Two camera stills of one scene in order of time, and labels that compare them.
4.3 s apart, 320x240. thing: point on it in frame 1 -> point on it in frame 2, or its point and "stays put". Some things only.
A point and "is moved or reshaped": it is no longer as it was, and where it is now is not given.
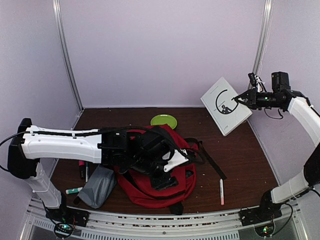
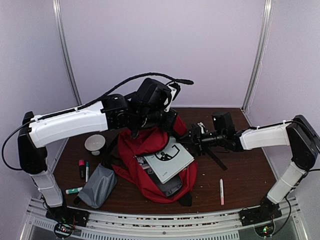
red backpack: x=136 y=184 is moved or reshaped
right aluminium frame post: x=262 y=42 stays put
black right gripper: x=252 y=98 -> x=194 y=134
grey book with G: x=227 y=114 is moved or reshaped
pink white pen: x=222 y=192 stays put
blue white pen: x=87 y=166 stays put
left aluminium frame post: x=58 y=16 stays put
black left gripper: x=167 y=181 -> x=168 y=123
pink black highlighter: x=81 y=164 stays put
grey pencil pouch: x=98 y=186 stays put
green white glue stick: x=73 y=191 stays put
